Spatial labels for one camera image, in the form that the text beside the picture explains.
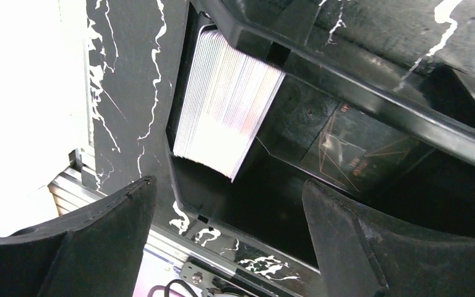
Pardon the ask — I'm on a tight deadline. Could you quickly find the black box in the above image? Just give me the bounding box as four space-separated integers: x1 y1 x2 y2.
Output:
165 0 475 272

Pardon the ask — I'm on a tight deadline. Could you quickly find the white block in box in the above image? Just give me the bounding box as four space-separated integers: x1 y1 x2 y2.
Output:
173 29 285 181

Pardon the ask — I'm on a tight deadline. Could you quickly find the aluminium frame rail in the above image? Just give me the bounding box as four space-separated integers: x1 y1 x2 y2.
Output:
48 147 238 297

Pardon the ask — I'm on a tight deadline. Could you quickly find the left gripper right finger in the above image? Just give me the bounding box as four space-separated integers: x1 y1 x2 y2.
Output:
302 179 475 296

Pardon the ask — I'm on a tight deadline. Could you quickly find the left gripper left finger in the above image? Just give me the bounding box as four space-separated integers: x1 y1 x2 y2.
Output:
0 176 157 296

